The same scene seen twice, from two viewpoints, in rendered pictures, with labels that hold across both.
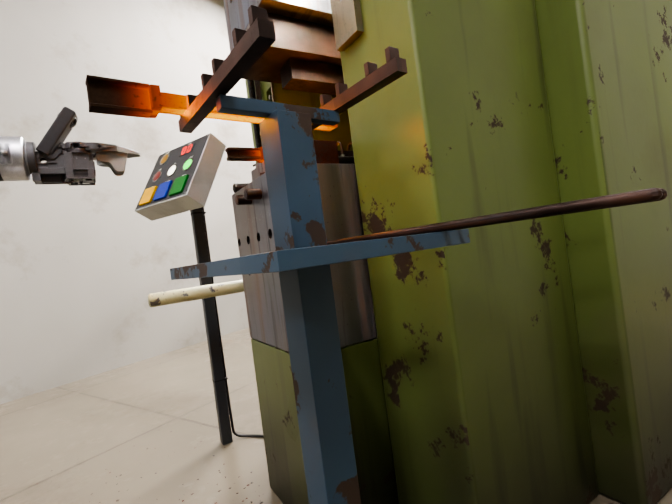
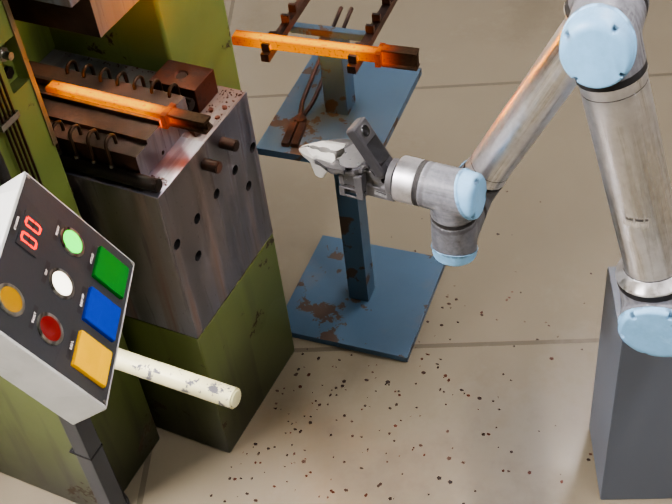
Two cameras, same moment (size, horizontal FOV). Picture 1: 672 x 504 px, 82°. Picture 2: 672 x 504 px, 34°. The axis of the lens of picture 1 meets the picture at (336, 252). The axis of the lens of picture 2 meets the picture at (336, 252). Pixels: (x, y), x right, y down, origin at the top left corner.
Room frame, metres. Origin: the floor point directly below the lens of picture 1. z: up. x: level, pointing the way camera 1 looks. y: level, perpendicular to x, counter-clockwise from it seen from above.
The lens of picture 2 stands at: (1.69, 1.96, 2.39)
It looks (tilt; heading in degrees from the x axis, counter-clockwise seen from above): 45 degrees down; 242
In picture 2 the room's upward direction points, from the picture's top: 8 degrees counter-clockwise
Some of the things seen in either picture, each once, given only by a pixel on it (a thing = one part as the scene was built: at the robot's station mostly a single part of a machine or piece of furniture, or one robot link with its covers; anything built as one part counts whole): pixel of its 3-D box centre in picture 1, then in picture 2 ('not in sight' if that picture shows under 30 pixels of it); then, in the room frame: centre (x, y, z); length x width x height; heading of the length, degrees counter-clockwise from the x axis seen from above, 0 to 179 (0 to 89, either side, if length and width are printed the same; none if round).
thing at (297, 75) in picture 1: (329, 79); not in sight; (1.22, -0.05, 1.24); 0.30 x 0.07 x 0.06; 121
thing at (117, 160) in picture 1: (119, 159); (324, 155); (0.89, 0.47, 0.97); 0.09 x 0.03 x 0.06; 121
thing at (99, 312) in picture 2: (163, 191); (100, 315); (1.45, 0.61, 1.01); 0.07 x 0.05 x 0.07; 56
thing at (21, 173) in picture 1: (15, 158); (408, 178); (0.80, 0.64, 0.98); 0.10 x 0.05 x 0.09; 31
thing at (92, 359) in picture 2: (149, 196); (90, 359); (1.50, 0.69, 1.01); 0.07 x 0.05 x 0.07; 56
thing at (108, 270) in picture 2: (179, 186); (109, 273); (1.39, 0.53, 1.01); 0.07 x 0.05 x 0.07; 56
